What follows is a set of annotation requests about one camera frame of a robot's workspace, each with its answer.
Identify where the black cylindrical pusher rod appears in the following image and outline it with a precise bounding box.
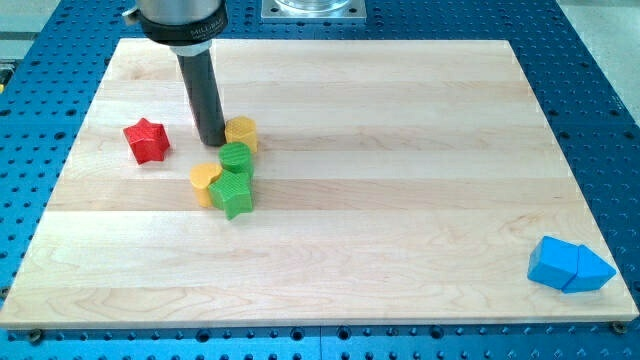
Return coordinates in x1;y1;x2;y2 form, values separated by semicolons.
178;50;226;147

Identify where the yellow hexagon block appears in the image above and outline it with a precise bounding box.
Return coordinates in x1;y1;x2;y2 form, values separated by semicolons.
225;116;258;153

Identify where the red star block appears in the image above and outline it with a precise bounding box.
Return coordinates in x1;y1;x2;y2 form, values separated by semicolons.
123;118;170;165

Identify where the green cylinder block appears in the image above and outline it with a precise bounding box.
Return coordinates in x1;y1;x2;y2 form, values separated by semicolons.
218;142;254;177

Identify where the yellow heart block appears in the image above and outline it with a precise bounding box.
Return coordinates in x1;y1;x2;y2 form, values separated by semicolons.
189;163;223;207

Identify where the green star block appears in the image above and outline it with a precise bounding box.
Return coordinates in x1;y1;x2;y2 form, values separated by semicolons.
208;170;254;220

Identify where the light wooden board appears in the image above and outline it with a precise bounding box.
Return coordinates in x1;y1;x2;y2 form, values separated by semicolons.
1;38;638;329

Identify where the left board stop screw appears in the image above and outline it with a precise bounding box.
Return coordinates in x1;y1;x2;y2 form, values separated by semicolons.
26;329;43;345

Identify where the board stop screw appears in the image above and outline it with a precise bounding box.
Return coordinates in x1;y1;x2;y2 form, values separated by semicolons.
26;329;43;345
610;321;628;335

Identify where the blue cube block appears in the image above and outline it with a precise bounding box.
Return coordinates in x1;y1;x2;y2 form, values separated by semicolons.
527;236;579;290

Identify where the blue triangle block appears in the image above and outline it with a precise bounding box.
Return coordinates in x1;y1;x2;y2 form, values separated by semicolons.
561;245;617;293

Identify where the right board stop screw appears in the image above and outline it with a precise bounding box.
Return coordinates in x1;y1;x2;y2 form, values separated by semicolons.
610;321;628;335

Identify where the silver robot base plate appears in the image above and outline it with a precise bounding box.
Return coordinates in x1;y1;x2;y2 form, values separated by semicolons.
260;0;367;24

